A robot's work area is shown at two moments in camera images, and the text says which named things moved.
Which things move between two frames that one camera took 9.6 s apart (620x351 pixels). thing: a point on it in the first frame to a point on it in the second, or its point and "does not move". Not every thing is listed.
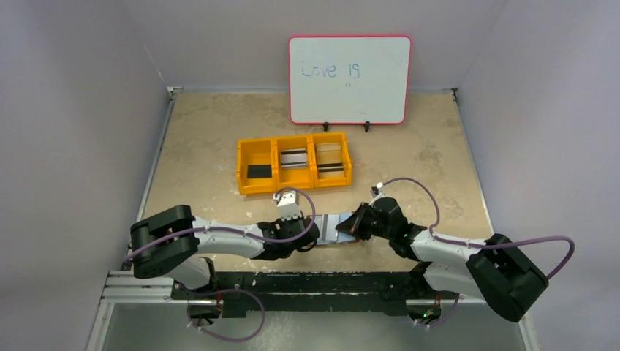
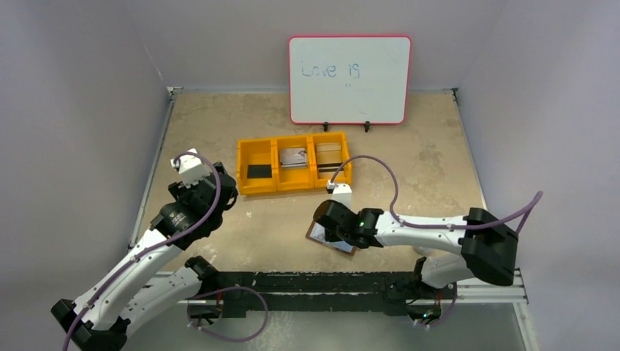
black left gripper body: [283, 223] to [182, 193]
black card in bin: [259, 171] does not move
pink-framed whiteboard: [349, 80] does not move
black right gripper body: [362, 221] to [332, 213]
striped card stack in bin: [294, 158] does not move
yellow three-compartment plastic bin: [268, 164] does not move
